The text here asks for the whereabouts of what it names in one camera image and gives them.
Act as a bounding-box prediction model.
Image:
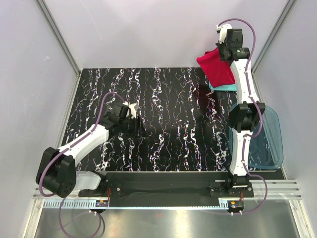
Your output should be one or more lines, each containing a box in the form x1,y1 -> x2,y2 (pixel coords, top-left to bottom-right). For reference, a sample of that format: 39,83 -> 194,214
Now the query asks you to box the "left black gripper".
119,116 -> 148,139

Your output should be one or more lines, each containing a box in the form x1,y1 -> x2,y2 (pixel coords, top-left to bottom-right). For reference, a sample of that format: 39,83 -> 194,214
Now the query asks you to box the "red t shirt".
196,48 -> 235,88

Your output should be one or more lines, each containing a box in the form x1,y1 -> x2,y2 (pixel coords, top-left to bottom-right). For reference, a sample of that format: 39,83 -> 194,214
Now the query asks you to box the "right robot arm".
216,24 -> 265,198

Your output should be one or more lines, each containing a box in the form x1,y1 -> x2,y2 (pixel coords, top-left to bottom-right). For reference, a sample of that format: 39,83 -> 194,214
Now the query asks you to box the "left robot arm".
36,102 -> 146,198

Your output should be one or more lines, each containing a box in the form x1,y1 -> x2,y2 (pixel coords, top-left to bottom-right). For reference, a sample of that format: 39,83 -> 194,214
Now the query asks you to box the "folded cyan t shirt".
209,82 -> 237,92

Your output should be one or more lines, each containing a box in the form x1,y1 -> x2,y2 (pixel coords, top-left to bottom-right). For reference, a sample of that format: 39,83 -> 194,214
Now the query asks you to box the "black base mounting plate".
78,172 -> 254,209

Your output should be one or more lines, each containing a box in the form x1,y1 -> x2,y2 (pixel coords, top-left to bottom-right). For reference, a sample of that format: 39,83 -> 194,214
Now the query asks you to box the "clear blue plastic bin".
228,106 -> 284,173

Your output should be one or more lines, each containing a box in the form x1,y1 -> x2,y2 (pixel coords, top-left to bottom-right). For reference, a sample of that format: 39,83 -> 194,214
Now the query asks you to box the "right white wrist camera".
216,24 -> 232,44

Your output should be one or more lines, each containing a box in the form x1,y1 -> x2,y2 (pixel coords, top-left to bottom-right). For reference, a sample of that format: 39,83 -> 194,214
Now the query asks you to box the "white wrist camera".
216,24 -> 232,44
123,101 -> 140,119

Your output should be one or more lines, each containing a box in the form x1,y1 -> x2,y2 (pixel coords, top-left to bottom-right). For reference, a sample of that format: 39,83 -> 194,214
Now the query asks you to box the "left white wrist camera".
123,101 -> 140,119

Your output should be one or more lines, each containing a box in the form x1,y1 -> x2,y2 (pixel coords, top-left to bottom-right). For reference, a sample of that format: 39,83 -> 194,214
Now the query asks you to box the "right aluminium frame post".
249,0 -> 298,75

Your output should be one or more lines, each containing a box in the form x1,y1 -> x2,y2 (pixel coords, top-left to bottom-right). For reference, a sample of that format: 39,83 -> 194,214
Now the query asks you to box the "aluminium frame post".
34,0 -> 82,77
249,0 -> 298,75

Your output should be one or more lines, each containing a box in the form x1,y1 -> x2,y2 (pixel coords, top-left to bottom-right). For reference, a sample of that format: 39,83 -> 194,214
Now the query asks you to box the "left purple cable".
38,92 -> 128,236

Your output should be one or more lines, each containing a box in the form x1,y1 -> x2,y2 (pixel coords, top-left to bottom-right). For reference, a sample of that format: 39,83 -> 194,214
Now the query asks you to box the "left aluminium frame post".
34,0 -> 82,77

